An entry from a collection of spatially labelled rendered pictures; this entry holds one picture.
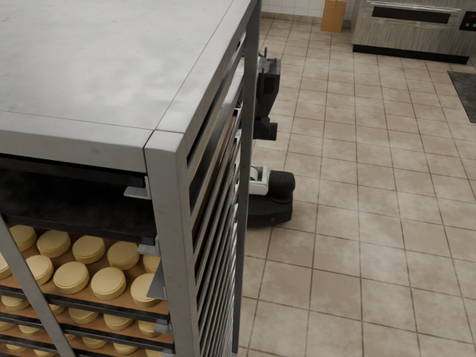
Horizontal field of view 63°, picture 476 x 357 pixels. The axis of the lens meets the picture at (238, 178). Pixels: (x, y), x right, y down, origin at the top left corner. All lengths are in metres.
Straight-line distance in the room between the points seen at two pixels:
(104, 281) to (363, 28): 5.07
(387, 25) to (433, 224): 3.03
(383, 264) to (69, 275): 2.29
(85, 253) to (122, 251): 0.06
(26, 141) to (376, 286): 2.37
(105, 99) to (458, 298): 2.55
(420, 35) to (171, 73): 5.19
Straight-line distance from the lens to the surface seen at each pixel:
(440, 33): 5.62
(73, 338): 0.84
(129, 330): 0.72
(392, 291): 2.62
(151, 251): 0.46
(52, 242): 0.72
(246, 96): 1.00
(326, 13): 6.16
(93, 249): 0.69
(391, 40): 5.55
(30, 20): 0.68
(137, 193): 0.40
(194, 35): 0.58
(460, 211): 3.35
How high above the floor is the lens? 2.02
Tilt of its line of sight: 41 degrees down
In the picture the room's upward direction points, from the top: 2 degrees clockwise
